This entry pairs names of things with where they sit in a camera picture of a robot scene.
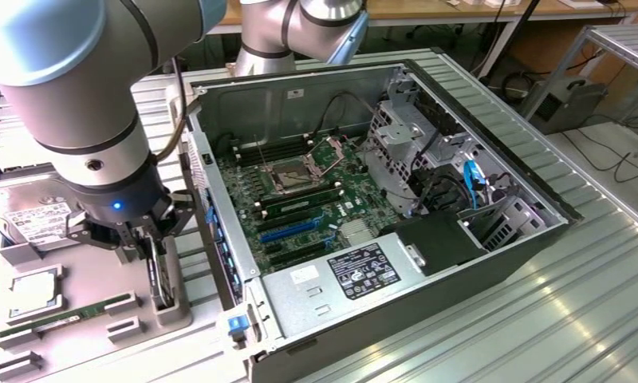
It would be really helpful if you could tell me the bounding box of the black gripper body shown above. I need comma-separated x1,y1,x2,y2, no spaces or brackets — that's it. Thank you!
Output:
63,157,178,232

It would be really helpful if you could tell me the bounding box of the black graphics card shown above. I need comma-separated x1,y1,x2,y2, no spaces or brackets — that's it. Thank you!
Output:
146,235,176,310

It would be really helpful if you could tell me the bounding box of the silver hard disk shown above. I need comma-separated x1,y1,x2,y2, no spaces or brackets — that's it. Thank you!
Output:
0,171,95,252

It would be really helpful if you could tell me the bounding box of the silver CPU chip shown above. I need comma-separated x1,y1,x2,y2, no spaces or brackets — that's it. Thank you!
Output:
10,273,60,316

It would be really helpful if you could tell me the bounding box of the thin locking lever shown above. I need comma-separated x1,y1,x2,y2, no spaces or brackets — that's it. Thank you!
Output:
255,135,272,176

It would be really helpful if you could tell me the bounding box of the CPU socket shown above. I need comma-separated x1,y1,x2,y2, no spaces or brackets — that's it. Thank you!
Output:
266,157,320,192

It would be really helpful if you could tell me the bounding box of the installed green RAM stick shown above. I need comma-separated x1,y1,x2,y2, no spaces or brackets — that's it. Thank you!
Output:
266,190,342,216

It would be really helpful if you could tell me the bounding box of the grey parts rack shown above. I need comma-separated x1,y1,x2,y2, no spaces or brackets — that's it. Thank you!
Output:
0,191,196,382

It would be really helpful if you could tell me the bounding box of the metal socket cover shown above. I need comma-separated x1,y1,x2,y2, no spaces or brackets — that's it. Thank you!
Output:
303,137,347,176

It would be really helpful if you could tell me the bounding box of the green motherboard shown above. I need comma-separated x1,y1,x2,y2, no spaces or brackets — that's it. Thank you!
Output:
212,131,384,272

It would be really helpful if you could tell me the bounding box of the grey power supply unit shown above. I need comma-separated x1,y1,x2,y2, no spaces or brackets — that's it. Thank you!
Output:
263,233,427,336

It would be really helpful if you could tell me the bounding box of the silver chipset heatsink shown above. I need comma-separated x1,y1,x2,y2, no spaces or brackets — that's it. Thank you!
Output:
340,219,378,244

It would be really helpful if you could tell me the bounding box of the metal disk bay cage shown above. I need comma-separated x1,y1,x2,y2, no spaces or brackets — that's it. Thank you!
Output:
364,99,443,219

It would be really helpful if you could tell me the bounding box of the open black PC case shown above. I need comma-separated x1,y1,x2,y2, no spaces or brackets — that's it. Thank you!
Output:
178,58,584,383

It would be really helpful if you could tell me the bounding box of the wooden desk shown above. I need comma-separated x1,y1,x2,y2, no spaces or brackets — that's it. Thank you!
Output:
207,0,638,37

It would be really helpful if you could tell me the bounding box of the grey box device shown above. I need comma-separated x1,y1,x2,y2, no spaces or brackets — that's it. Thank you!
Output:
524,73,611,135

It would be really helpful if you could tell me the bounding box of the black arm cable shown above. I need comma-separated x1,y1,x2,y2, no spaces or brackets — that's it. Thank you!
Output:
151,55,192,164

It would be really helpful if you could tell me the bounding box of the blue SATA wire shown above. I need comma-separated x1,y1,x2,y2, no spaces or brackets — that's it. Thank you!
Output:
463,159,486,211

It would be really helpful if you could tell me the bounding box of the metal slat table frame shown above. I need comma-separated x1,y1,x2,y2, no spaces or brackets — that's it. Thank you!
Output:
556,24,638,120

